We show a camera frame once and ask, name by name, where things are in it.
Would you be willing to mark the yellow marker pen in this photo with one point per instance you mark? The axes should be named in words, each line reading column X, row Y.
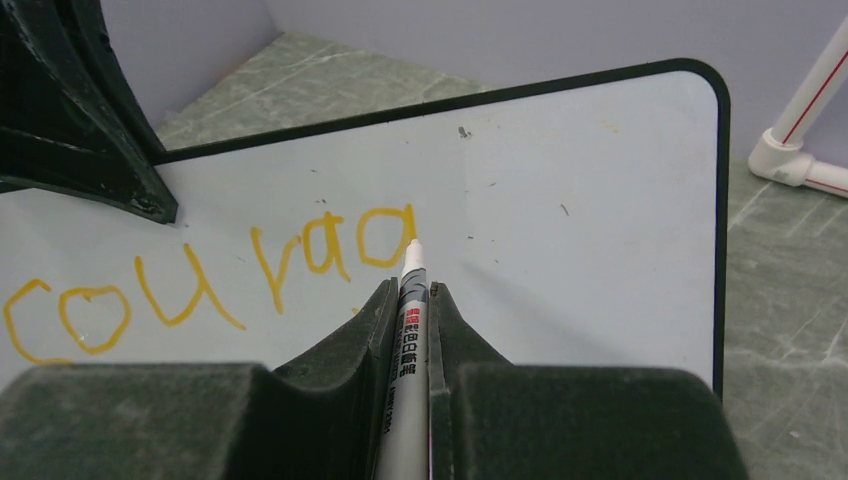
column 405, row 436

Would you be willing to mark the black-framed whiteboard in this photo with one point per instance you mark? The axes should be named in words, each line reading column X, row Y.
column 578, row 221

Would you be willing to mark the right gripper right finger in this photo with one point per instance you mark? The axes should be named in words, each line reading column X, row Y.
column 492, row 419

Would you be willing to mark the white pvc pipe frame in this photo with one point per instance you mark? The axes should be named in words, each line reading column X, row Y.
column 779, row 154

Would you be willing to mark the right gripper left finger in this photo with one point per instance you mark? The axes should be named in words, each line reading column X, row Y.
column 315, row 417

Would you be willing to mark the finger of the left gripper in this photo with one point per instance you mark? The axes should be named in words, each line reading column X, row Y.
column 70, row 123

